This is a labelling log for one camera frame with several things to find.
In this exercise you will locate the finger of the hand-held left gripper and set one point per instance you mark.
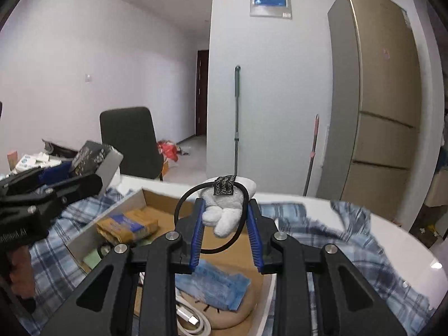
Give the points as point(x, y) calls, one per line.
point(52, 171)
point(80, 185)

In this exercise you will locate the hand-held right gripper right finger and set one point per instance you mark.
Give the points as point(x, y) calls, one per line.
point(254, 241)

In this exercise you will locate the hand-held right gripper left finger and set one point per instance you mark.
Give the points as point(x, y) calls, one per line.
point(196, 238)

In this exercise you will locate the black patterned box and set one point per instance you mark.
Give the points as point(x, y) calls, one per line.
point(91, 154)

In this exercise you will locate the white plush toy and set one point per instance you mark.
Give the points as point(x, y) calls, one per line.
point(224, 217)

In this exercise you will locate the shallow cardboard box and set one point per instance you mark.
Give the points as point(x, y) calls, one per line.
point(164, 199)

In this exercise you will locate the blue towel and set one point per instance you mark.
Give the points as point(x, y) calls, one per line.
point(217, 287)

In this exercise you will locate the yellow packet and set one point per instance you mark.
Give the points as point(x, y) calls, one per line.
point(129, 224)

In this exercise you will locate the person's left hand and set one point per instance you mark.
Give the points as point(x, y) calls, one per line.
point(21, 266)

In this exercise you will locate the black and white bag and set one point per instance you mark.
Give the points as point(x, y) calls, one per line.
point(57, 148)

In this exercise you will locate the white and blue tissue box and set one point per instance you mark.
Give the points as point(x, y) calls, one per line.
point(31, 161)

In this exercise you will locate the orange block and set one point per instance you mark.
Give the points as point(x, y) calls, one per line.
point(12, 159)

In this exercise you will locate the small black roll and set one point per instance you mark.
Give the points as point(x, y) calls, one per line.
point(105, 250)

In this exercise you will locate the black office chair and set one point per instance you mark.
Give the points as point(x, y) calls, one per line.
point(129, 136)

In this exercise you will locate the beige round slotted pad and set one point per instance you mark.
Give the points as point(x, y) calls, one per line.
point(241, 315)

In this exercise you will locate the green card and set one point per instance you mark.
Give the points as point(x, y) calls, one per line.
point(92, 259)

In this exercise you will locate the small orange floor box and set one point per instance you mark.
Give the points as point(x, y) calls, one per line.
point(165, 168)

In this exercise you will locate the red plastic bag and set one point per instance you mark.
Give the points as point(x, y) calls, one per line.
point(168, 151)

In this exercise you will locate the blue plaid shirt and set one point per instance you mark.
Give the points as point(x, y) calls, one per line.
point(350, 231)

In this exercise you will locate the dark brown door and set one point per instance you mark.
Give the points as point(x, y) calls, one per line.
point(202, 91)

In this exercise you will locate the gold refrigerator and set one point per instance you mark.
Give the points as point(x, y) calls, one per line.
point(385, 94)

